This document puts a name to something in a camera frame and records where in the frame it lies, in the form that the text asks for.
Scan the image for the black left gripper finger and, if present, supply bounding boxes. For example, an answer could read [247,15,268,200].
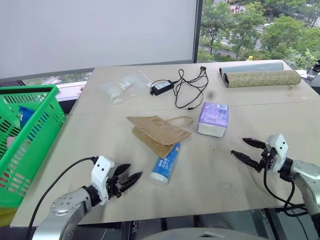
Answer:
[116,163,132,178]
[118,171,143,193]

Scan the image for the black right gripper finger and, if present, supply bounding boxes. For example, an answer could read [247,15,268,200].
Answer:
[230,149,262,173]
[241,137,267,151]

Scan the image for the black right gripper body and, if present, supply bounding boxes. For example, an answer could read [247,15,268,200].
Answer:
[258,147,277,173]

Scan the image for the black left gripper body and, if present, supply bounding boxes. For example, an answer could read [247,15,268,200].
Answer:
[105,165,124,200]

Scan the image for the green plastic shopping basket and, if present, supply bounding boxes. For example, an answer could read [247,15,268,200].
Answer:
[0,84,66,209]

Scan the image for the blue white tube package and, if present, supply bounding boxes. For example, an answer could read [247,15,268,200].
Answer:
[149,141,182,186]

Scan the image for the purple tissue pack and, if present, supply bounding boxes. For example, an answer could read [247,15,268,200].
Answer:
[196,101,230,138]

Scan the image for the rolled beige mat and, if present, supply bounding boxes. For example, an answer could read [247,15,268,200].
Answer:
[222,69,302,89]

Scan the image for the rolled grey mat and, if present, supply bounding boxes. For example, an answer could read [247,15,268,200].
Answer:
[219,61,285,76]

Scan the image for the clear plastic zip bag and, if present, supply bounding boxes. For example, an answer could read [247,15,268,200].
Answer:
[97,69,153,105]

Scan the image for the white roller window blind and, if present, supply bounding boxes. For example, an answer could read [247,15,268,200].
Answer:
[0,0,198,80]

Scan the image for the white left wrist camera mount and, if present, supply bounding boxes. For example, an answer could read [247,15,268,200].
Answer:
[90,155,116,206]

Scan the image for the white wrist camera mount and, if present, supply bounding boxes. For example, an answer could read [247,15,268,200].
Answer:
[90,155,116,206]
[264,133,289,173]

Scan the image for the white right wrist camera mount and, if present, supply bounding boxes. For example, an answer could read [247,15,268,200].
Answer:
[264,133,289,173]

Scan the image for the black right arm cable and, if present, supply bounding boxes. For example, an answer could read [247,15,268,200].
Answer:
[262,149,320,240]

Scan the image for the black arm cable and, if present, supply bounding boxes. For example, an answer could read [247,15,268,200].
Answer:
[25,156,99,240]
[262,149,320,240]

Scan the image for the brown paper bag with handles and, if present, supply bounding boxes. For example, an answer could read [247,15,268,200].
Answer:
[126,115,194,159]

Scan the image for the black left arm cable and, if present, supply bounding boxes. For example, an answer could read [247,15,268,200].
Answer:
[25,156,99,240]

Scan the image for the black power adapter with cable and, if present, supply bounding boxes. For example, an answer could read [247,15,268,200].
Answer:
[149,65,210,111]

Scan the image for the dark window frame post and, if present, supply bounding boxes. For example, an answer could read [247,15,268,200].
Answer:
[192,0,204,64]

